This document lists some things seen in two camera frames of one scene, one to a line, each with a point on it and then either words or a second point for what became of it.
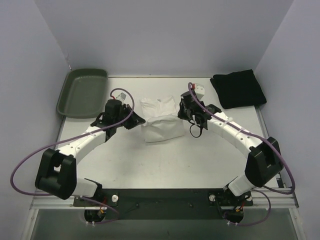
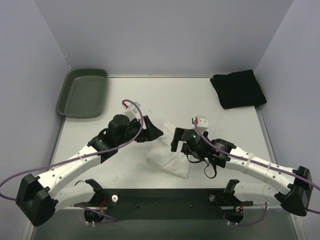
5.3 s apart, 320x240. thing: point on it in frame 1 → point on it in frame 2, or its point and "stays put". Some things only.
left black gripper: [129, 115] → [144, 128]
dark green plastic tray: [85, 94] stays put
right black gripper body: [185, 111] → [178, 139]
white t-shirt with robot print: [162, 121] → [176, 163]
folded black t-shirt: [238, 89] stays put
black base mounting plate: [168, 204] stays put
